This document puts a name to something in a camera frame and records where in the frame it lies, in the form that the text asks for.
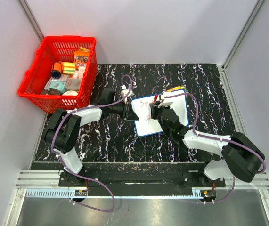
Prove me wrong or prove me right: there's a white blue-framed whiteboard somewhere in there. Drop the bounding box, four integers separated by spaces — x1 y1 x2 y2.
131 87 189 137

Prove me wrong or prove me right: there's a blue orange can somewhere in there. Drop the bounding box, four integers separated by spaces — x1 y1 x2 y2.
51 62 62 79

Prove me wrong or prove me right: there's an orange juice carton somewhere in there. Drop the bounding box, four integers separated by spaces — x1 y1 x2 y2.
167 85 188 93

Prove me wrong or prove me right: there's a white round container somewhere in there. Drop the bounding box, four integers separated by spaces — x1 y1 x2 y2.
62 90 78 96

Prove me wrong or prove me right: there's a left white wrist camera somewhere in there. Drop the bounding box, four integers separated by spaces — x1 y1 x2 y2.
121 85 133 103

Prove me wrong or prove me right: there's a teal box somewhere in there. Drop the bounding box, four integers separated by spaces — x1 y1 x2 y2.
44 81 66 93

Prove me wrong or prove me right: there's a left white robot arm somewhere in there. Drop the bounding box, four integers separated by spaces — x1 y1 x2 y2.
42 86 139 186

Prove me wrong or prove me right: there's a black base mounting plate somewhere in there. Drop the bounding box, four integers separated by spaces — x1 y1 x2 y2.
59 170 226 198

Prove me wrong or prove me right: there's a yellow striped box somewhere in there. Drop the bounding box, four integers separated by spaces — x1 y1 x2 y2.
61 62 76 75

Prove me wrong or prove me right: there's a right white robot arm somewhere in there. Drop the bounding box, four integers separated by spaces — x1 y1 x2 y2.
150 101 266 186

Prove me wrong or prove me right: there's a red plastic shopping basket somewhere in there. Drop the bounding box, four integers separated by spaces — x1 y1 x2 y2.
17 35 98 114

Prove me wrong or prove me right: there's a brown pink box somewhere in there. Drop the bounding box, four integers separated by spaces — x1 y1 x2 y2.
65 78 82 92

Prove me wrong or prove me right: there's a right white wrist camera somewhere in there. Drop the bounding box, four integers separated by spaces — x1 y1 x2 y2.
157 91 173 108

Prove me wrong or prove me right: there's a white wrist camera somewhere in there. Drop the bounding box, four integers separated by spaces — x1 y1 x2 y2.
157 91 173 108
121 85 133 103

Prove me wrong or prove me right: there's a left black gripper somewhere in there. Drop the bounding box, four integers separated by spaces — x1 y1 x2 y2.
109 99 139 121

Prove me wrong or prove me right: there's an orange snack box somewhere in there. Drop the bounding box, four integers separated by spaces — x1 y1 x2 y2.
74 51 90 63

